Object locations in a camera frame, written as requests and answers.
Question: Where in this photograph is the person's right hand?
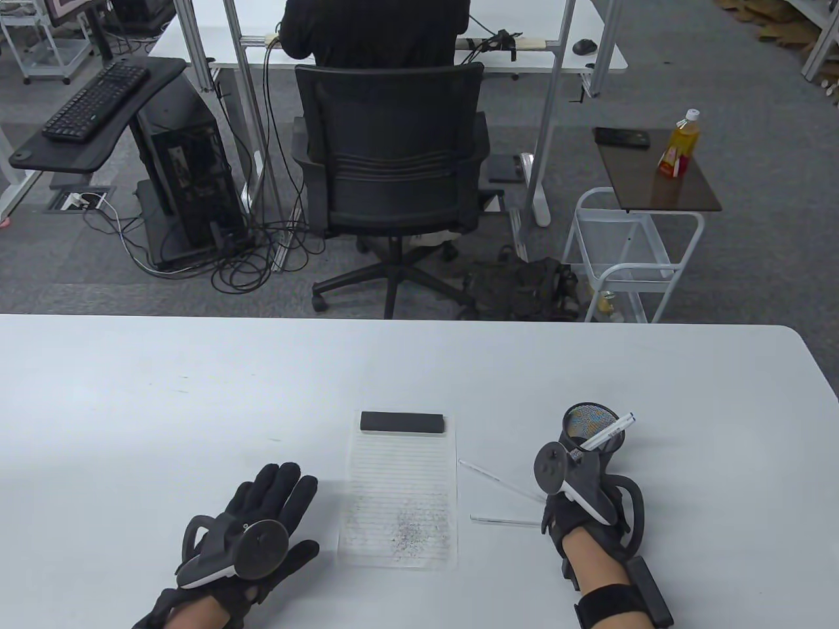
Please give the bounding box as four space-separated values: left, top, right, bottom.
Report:
541 488 631 581

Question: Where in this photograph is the person's left hand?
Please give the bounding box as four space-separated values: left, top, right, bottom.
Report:
176 462 321 611

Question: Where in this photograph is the person's left forearm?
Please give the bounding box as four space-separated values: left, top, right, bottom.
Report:
164 598 231 629

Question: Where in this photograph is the person's right forearm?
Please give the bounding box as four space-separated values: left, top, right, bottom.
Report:
564 527 631 598

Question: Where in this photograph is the black white glove-mounted controller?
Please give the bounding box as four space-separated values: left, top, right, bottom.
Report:
174 514 289 589
534 441 647 558

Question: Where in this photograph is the clear thin pen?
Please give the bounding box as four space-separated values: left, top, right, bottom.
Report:
458 459 546 504
469 514 545 529

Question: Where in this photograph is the black mesh pen cup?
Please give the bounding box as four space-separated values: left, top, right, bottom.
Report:
562 403 626 465

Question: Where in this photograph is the white pen with blue clip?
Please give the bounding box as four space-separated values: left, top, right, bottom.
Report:
578 412 636 453

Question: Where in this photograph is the lined white paper sheet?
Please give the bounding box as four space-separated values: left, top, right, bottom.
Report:
337 411 458 569

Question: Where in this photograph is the black rectangular block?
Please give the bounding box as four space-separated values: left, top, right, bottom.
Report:
359 411 447 435

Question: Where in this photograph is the black backpack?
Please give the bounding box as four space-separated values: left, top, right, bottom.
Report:
459 245 584 322

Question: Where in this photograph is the black computer tower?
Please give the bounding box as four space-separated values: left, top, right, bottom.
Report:
130 79 248 266

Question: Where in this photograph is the black office chair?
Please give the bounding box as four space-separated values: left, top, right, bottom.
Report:
290 62 492 320

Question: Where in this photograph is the floor power outlet box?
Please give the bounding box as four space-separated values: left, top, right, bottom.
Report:
45 186 117 214

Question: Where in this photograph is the brown board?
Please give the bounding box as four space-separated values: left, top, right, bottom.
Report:
594 128 723 214

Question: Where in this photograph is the black smartphone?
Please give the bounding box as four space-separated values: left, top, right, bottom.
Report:
593 127 651 149

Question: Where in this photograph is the yellow drink bottle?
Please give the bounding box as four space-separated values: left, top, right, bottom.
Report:
657 109 701 179

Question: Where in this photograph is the black keyboard stand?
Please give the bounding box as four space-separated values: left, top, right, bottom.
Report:
0 58 188 220

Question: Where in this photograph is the black keyboard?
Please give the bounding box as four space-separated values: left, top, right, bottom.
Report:
42 60 151 143

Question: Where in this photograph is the white desk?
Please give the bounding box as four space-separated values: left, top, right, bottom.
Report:
148 0 629 227

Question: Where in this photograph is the white metal shelf rack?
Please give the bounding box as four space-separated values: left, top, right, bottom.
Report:
0 0 92 86

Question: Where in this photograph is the black monitor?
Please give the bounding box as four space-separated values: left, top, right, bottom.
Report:
46 0 115 63

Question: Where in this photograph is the pile of cardboard pieces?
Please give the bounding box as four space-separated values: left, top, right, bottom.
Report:
718 0 833 48

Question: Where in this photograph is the bundle of black cables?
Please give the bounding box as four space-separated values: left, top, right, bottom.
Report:
82 23 328 294

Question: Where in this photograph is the white wire cart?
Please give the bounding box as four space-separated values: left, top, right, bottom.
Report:
562 187 706 324

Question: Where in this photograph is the aluminium frame post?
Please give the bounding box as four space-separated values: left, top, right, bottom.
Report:
223 0 284 273
510 0 577 263

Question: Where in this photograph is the white metal frame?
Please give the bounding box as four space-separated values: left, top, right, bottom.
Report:
801 0 839 105

